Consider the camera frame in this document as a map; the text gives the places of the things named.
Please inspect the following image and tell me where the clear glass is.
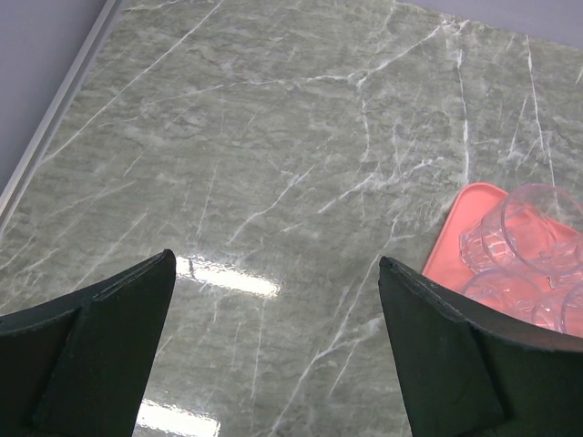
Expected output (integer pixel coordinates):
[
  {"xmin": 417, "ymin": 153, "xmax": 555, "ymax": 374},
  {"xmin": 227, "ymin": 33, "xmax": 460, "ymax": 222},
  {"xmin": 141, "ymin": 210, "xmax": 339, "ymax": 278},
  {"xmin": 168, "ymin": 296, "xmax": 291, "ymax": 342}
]
[
  {"xmin": 459, "ymin": 183, "xmax": 582, "ymax": 277},
  {"xmin": 531, "ymin": 283, "xmax": 582, "ymax": 338},
  {"xmin": 459, "ymin": 269, "xmax": 545, "ymax": 322}
]

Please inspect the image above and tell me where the left aluminium rail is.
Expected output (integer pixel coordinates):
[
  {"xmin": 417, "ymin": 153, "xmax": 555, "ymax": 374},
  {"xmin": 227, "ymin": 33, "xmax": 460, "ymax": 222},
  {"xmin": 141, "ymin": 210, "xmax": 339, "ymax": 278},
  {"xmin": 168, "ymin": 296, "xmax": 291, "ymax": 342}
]
[{"xmin": 1, "ymin": 1, "xmax": 123, "ymax": 222}]

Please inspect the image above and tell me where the pink plastic tray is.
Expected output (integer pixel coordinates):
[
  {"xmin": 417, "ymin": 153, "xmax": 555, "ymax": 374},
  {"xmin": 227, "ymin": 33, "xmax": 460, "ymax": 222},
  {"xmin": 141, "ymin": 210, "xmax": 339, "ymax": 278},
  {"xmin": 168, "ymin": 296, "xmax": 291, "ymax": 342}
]
[{"xmin": 421, "ymin": 181, "xmax": 583, "ymax": 339}]

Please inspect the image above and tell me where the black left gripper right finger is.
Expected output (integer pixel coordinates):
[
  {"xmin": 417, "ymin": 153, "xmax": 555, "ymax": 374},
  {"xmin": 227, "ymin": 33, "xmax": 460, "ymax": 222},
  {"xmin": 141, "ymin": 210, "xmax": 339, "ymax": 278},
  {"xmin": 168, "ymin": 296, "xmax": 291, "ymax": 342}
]
[{"xmin": 378, "ymin": 257, "xmax": 582, "ymax": 436}]

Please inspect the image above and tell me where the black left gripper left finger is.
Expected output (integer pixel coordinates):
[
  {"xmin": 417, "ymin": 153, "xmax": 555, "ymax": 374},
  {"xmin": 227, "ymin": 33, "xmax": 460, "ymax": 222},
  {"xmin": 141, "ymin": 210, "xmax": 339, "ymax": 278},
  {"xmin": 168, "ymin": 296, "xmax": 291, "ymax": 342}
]
[{"xmin": 1, "ymin": 249, "xmax": 176, "ymax": 436}]

